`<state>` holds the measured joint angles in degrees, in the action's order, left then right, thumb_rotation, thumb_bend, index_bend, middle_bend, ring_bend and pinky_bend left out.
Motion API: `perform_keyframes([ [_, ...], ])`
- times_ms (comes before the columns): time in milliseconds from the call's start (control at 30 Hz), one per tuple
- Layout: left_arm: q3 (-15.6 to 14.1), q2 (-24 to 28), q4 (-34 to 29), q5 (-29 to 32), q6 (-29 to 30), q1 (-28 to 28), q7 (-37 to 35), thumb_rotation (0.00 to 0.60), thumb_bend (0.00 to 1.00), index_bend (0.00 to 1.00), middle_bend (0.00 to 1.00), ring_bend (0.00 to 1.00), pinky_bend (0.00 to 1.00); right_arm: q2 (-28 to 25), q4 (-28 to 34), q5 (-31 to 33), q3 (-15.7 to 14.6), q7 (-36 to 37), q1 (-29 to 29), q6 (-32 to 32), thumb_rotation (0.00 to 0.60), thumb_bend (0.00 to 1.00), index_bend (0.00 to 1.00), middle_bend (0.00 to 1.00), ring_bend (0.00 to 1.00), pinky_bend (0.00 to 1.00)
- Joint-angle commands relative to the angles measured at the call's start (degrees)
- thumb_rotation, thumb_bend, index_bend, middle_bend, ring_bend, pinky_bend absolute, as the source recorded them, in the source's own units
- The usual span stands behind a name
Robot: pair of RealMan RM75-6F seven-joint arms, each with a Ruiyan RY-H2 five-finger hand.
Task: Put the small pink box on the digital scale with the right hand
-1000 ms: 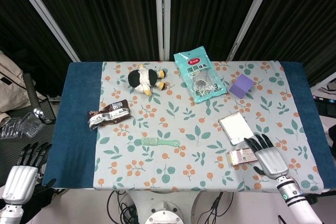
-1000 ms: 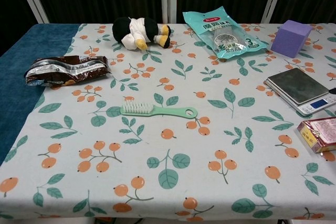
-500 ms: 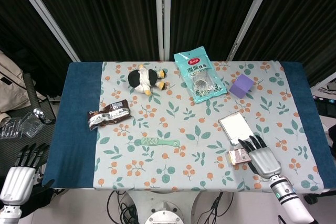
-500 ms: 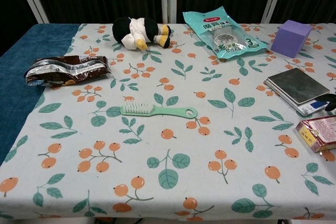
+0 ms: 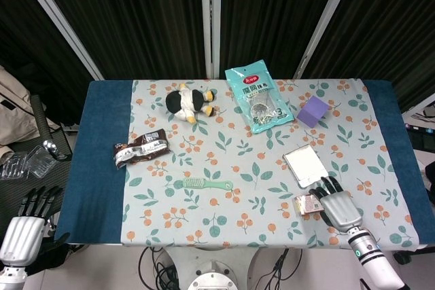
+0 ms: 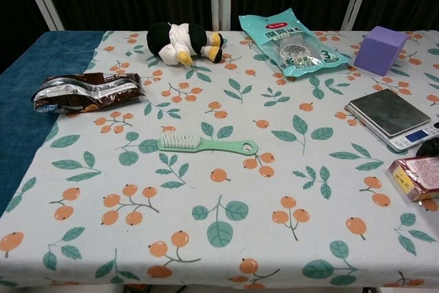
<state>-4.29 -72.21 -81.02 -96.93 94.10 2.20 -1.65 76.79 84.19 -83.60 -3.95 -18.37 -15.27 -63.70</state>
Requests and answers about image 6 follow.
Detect pink and yellow box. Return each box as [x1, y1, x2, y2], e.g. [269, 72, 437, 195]
[388, 156, 439, 202]

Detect teal packaged product bag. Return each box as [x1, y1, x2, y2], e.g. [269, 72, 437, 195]
[238, 13, 349, 77]

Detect blue plush cloth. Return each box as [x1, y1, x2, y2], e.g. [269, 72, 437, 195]
[0, 30, 106, 217]

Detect green plastic brush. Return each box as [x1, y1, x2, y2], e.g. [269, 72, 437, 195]
[157, 129, 259, 154]

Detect floral fruit print tablecloth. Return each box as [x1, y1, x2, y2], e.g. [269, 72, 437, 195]
[0, 30, 439, 290]

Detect purple foam cube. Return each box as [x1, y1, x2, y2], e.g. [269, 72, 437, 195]
[353, 25, 409, 77]

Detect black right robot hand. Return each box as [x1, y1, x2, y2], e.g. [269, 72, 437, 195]
[415, 120, 439, 159]

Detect brown crumpled snack bag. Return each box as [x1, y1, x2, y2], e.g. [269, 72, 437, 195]
[32, 72, 146, 116]

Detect black white penguin plush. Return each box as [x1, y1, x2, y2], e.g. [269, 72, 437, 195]
[146, 21, 226, 67]

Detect digital kitchen scale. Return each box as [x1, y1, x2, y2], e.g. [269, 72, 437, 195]
[345, 88, 439, 152]

